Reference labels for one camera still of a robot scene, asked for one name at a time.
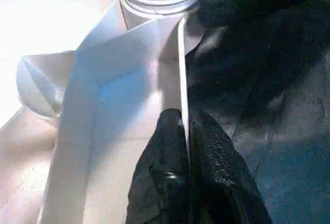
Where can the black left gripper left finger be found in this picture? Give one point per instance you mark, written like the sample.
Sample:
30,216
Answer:
162,169

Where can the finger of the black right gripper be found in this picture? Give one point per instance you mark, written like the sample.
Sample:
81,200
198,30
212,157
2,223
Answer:
257,53

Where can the black work mat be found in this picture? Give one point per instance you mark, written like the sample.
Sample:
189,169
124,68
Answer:
296,157

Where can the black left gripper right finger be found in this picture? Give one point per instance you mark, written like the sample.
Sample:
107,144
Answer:
221,182

